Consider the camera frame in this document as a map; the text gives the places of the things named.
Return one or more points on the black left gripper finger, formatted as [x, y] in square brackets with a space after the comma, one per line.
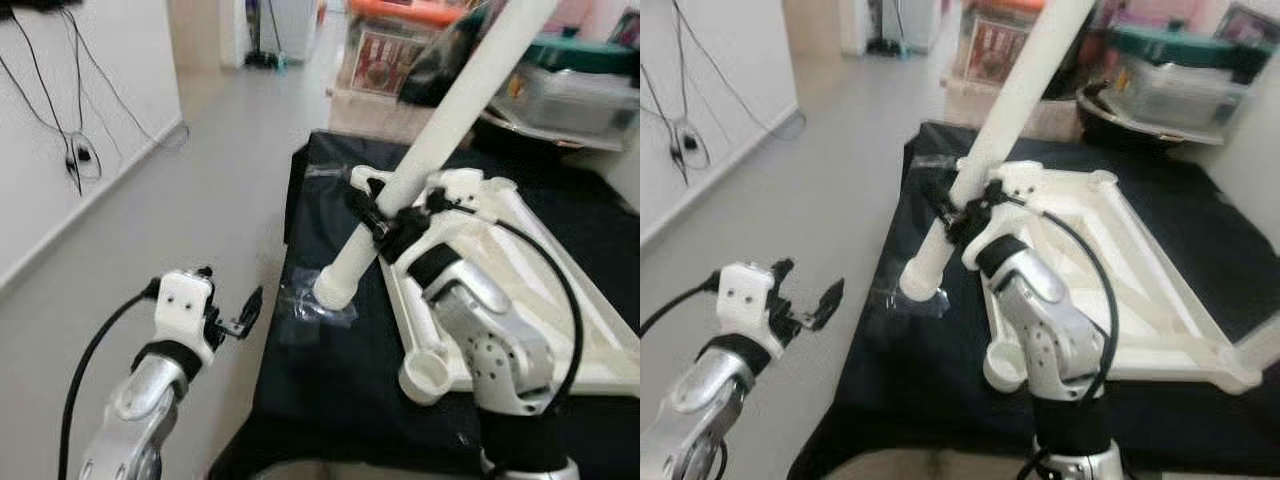
[205, 273]
[830, 302]
[782, 278]
[250, 312]

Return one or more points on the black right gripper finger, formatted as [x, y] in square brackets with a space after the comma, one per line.
[368, 215]
[948, 208]

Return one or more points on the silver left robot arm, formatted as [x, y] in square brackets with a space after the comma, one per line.
[140, 410]
[690, 420]

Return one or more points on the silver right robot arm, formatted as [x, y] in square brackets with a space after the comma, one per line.
[490, 340]
[1050, 320]

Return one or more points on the clear tape strip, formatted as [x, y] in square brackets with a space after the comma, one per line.
[325, 172]
[930, 167]

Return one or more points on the beige cloth covered bench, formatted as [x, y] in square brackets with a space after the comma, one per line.
[960, 110]
[370, 115]

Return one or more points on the black tablecloth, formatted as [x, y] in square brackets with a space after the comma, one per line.
[300, 400]
[870, 400]

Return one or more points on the orange lid storage box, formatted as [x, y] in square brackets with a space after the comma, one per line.
[385, 60]
[990, 50]

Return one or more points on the black wok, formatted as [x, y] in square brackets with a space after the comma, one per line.
[560, 140]
[1110, 130]

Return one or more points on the black plastic bag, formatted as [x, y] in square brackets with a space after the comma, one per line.
[440, 75]
[1065, 85]

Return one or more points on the white appliance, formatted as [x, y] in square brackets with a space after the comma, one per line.
[918, 25]
[295, 30]

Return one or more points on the white plastic table top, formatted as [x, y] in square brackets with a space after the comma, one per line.
[1180, 290]
[600, 340]

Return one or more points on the clear plastic container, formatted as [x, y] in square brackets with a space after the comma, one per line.
[580, 105]
[1170, 95]

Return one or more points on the green pot lid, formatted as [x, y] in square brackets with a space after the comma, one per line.
[1180, 45]
[590, 55]

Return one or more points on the dark printed carton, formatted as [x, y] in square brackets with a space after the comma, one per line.
[625, 28]
[1250, 25]

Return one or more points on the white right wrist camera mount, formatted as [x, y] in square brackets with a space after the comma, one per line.
[1020, 180]
[470, 190]

